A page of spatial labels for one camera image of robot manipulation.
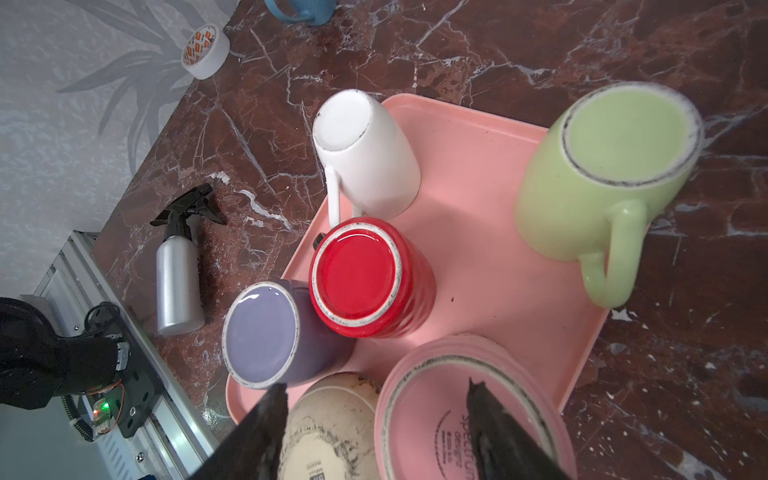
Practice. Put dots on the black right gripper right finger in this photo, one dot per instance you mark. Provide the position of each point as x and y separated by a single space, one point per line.
501 446

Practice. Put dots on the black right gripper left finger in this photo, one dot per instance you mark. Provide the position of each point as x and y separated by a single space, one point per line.
253 449

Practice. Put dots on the pink mug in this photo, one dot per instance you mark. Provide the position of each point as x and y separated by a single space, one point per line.
422 424

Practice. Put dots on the light green mug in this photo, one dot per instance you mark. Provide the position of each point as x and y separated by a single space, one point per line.
608 166

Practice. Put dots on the blue flower mug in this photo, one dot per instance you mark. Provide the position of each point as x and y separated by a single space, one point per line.
311 12

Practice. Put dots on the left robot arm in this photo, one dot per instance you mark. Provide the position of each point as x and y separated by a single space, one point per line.
37 364

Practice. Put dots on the purple mug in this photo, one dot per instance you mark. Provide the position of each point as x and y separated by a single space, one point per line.
272 334

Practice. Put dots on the red mug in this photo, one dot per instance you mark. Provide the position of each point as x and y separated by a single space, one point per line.
367 280

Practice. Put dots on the white mug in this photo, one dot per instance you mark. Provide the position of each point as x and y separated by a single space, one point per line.
366 157

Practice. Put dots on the beige ceramic teapot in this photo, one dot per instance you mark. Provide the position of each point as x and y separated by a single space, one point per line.
330 430

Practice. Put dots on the silver spray bottle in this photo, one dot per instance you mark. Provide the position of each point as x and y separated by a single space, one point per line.
179 307

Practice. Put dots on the white tape roll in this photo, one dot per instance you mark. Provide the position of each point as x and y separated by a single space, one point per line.
205 52

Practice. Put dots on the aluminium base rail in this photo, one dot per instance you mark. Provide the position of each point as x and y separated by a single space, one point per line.
174 442

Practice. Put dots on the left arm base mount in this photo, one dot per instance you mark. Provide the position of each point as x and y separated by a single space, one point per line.
124 403

